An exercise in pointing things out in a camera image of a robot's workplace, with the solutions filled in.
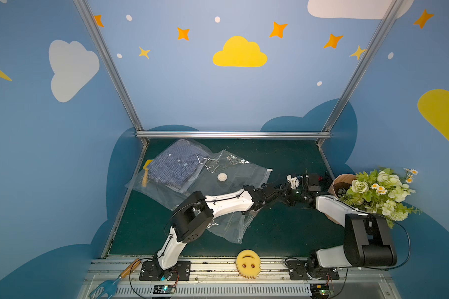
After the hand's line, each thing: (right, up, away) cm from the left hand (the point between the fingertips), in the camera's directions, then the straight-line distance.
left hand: (252, 203), depth 89 cm
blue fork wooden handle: (-57, -27, -19) cm, 66 cm away
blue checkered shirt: (-40, +18, +12) cm, 46 cm away
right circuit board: (+24, -29, -18) cm, 42 cm away
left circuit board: (-37, -29, -18) cm, 50 cm away
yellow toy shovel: (-58, +16, +15) cm, 62 cm away
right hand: (+12, +6, +1) cm, 13 cm away
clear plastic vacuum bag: (-15, +13, +15) cm, 25 cm away
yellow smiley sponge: (-4, -20, -16) cm, 26 cm away
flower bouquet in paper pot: (+43, +10, -24) cm, 50 cm away
